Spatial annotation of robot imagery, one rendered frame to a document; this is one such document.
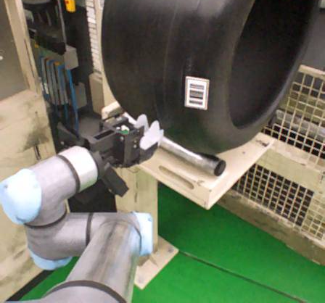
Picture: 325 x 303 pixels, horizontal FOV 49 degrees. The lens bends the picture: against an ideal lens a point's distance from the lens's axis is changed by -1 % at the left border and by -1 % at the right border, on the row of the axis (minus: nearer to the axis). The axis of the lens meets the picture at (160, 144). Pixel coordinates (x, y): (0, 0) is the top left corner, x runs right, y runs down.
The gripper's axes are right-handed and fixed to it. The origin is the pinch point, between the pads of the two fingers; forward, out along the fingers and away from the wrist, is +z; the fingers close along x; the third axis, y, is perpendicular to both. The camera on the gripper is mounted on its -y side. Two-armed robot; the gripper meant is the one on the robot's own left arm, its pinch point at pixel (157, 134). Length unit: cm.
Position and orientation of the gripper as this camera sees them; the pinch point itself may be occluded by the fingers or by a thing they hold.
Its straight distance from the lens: 79.2
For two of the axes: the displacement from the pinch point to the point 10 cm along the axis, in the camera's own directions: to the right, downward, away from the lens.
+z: 6.5, -3.7, 6.6
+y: 0.8, -8.3, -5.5
